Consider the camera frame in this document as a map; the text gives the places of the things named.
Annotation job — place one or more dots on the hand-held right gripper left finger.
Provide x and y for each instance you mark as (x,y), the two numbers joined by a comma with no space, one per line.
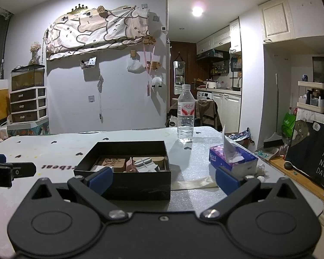
(101,179)

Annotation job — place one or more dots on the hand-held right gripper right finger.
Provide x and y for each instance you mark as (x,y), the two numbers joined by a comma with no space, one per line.
(225,179)

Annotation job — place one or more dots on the carved wooden block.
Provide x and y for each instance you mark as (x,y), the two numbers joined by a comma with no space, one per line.
(113,162)

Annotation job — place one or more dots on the pink plastic clip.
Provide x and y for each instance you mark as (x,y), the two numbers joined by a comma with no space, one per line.
(131,167)

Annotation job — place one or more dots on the black cardboard box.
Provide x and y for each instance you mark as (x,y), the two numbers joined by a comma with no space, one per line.
(140,186)

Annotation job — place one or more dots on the rounded light wooden block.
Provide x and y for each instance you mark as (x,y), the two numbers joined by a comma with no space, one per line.
(158,158)

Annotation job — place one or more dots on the blue floral tissue box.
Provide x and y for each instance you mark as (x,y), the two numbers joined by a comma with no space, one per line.
(218,159)

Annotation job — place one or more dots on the white appliance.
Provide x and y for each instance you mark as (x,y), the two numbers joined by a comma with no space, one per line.
(2,128)

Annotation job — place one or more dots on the translucent tape strip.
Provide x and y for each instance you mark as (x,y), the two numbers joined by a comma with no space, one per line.
(191,184)

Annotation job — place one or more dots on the crumpled white tissue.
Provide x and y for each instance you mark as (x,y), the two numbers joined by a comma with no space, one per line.
(261,171)

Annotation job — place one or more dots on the painted teal cabinet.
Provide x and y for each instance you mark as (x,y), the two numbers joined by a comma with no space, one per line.
(27,129)

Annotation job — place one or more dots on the blue patterned pouch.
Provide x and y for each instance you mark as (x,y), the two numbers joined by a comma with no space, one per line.
(240,134)

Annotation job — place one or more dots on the broom with dustpan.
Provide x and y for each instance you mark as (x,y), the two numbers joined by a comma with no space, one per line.
(272,141)

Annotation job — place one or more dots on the white drawer unit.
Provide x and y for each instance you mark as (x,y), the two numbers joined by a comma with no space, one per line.
(28,105)

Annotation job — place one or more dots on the clear water bottle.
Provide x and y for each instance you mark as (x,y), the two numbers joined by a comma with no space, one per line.
(185,129)

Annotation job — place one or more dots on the small dark bowl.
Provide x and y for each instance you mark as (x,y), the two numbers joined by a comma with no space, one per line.
(289,165)

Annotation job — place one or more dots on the white kitchen counter cabinet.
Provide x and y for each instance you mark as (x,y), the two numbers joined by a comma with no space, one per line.
(226,110)

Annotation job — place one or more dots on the chair with brown jacket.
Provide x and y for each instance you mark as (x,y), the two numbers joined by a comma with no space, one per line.
(205,110)

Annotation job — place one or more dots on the green shopping bag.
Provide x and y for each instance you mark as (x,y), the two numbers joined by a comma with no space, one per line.
(288,125)

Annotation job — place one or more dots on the glass fish tank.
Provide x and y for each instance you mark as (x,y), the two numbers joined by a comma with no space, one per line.
(28,79)

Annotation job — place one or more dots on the black message board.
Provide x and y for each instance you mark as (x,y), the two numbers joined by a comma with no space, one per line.
(313,151)

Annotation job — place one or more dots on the white rice cooker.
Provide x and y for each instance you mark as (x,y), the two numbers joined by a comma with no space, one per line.
(212,84)

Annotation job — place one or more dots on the white hanging plush toy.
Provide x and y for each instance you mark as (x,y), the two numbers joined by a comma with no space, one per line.
(156,82)

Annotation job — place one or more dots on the dried flower bouquet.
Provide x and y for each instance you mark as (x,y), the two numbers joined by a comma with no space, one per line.
(35,51)

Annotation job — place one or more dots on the white hanging bag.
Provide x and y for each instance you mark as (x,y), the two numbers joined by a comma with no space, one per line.
(135,66)

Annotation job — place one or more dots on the white storage rack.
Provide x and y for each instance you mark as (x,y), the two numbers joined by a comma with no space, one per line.
(313,97)

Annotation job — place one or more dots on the printed cartoon cloth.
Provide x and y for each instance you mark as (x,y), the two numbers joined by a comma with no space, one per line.
(97,27)

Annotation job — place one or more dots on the white upper cabinet door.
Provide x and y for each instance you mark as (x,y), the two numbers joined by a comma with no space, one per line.
(276,19)

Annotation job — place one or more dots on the gold crown decoration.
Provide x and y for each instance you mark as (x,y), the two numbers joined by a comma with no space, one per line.
(81,9)

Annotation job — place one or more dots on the round ceiling light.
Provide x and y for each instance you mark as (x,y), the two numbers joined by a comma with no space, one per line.
(197,11)

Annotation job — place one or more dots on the square wall hook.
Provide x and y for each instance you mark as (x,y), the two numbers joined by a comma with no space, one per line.
(91,98)

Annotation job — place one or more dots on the hanging wall mirror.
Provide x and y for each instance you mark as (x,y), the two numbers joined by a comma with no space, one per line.
(179,77)

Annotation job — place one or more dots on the clear wall holder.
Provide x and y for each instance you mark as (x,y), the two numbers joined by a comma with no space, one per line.
(88,62)

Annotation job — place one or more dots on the white kitchen wall cabinets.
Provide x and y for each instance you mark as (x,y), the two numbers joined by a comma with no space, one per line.
(218,39)

